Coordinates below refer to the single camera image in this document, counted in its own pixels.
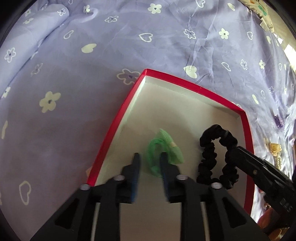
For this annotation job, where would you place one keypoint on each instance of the cream patterned pillow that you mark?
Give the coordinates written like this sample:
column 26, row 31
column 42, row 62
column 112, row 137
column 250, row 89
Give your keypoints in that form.
column 260, row 8

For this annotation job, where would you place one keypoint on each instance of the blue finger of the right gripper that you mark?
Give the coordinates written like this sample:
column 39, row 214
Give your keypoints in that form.
column 260, row 168

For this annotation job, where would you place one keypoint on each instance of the red shallow box tray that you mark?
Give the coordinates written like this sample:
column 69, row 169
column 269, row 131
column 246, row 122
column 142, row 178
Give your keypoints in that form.
column 183, row 109

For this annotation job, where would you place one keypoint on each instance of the white pearl scrunchie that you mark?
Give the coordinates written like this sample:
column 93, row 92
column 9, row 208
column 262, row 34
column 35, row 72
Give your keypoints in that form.
column 278, row 161

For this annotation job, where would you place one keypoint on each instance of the person's right hand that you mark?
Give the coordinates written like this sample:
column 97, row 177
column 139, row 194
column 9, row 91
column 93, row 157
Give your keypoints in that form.
column 271, row 226

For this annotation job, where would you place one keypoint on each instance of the purple floral bed sheet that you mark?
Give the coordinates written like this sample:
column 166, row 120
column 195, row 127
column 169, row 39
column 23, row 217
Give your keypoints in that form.
column 66, row 67

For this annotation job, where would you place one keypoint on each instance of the yellow bow hair claw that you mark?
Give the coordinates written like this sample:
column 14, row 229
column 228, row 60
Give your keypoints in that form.
column 275, row 148

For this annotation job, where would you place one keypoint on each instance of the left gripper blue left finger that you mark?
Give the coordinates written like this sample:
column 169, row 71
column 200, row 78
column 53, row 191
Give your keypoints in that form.
column 136, row 165

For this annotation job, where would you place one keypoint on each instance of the black scrunchie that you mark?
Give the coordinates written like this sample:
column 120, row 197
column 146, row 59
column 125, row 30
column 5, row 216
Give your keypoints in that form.
column 219, row 154

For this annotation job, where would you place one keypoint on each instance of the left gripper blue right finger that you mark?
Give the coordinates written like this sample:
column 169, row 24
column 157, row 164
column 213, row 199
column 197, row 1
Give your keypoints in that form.
column 165, row 172

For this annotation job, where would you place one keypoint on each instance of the purple ruffled flower hair clip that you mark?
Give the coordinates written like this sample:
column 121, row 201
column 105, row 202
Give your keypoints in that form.
column 279, row 121

